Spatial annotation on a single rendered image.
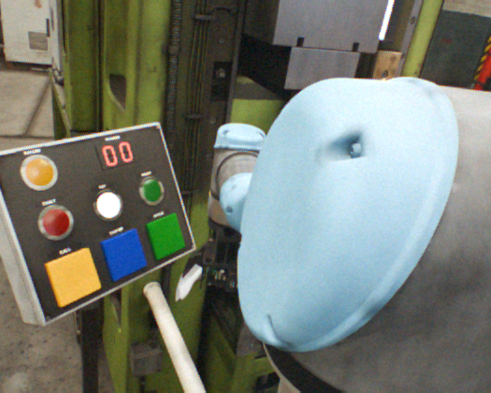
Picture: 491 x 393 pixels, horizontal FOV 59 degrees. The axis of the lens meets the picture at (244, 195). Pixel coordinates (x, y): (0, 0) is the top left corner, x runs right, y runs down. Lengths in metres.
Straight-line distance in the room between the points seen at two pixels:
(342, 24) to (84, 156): 0.65
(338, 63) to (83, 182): 0.66
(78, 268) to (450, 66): 8.86
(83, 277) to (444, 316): 0.68
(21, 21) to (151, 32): 5.44
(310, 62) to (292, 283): 0.94
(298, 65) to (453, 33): 8.16
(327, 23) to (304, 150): 0.92
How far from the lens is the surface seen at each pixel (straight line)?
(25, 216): 0.76
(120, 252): 0.82
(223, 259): 0.72
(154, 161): 0.90
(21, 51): 6.52
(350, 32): 1.12
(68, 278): 0.78
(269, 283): 0.18
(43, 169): 0.78
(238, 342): 1.36
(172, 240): 0.89
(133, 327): 1.45
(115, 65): 1.44
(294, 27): 1.03
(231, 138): 0.63
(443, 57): 9.17
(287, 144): 0.19
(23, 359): 2.07
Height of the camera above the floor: 1.49
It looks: 26 degrees down
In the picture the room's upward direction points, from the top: 9 degrees clockwise
